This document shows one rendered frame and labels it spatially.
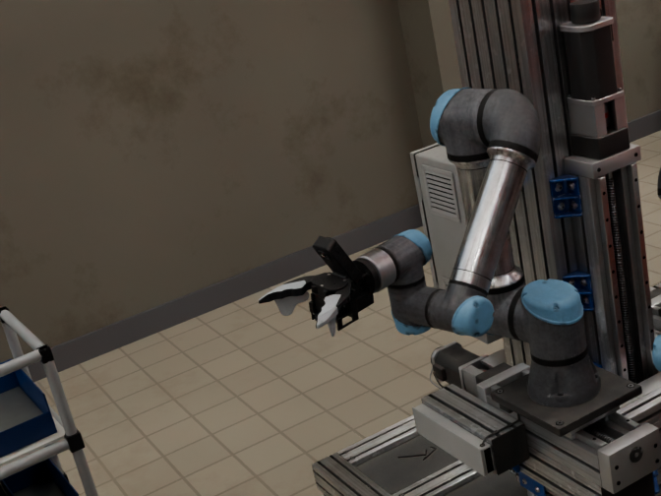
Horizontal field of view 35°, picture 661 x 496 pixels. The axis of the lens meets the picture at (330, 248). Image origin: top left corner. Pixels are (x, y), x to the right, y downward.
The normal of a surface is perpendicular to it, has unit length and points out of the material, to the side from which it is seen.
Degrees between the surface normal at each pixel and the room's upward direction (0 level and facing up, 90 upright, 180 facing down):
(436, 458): 0
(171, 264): 90
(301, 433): 0
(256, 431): 0
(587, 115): 90
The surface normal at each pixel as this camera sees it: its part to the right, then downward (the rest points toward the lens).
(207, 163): 0.48, 0.22
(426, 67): -0.85, 0.33
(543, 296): -0.11, -0.89
